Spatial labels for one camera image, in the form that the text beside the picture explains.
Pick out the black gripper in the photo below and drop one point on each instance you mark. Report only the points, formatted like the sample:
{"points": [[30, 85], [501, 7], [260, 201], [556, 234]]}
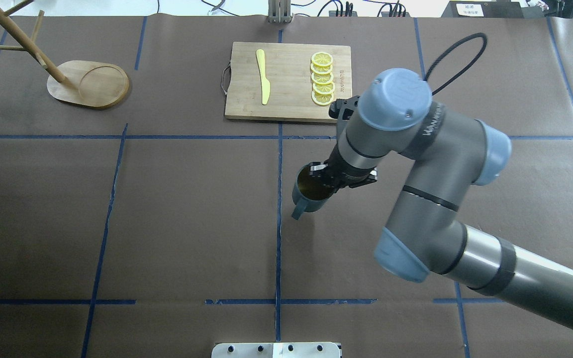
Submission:
{"points": [[337, 169]]}

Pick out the dark teal mug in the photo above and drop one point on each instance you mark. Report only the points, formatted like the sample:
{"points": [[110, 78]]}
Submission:
{"points": [[309, 193]]}

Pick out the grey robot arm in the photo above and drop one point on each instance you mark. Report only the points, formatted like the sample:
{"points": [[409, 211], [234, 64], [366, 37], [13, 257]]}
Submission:
{"points": [[451, 152]]}

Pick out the wooden cup storage rack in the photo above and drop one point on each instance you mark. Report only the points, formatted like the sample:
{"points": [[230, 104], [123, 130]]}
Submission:
{"points": [[88, 84]]}

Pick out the bottom lemon slice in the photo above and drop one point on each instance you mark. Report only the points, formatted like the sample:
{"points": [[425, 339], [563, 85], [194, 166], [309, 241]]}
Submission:
{"points": [[322, 99]]}

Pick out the lemon slice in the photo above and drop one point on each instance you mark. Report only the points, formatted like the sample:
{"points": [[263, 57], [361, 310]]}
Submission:
{"points": [[321, 70], [322, 79], [323, 89], [322, 59], [322, 99]]}

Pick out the bamboo cutting board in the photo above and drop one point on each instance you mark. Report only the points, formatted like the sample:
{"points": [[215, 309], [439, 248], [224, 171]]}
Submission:
{"points": [[288, 69]]}

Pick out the top lemon slice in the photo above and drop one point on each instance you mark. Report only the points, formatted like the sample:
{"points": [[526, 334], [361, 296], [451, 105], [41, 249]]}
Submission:
{"points": [[322, 59]]}

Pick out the yellow plastic knife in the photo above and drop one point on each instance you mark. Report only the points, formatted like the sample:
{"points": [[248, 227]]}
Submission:
{"points": [[265, 83]]}

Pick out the black box with label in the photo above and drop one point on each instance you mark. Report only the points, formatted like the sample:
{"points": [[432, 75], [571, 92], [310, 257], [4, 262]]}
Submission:
{"points": [[482, 9]]}

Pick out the grey aluminium post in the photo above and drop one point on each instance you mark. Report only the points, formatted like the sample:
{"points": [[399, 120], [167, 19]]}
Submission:
{"points": [[279, 11]]}

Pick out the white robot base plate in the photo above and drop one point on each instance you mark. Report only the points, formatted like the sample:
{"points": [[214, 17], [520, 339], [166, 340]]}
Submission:
{"points": [[277, 350]]}

